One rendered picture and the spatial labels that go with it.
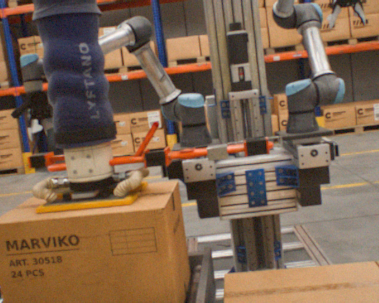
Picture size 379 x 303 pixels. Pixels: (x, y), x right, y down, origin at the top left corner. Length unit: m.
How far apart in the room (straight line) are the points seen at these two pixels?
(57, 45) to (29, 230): 0.62
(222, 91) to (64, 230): 1.11
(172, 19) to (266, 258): 8.15
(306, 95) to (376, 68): 8.60
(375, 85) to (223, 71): 8.57
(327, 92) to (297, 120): 0.19
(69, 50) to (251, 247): 1.32
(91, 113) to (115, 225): 0.39
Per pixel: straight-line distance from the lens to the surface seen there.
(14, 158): 9.54
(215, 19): 2.38
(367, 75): 10.73
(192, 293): 1.87
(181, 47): 8.84
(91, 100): 1.67
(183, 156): 1.67
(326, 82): 2.28
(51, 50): 1.69
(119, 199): 1.63
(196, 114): 2.17
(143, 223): 1.56
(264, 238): 2.43
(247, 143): 1.64
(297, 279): 1.92
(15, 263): 1.74
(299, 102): 2.22
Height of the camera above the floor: 1.33
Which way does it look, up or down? 8 degrees down
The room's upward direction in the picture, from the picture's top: 7 degrees counter-clockwise
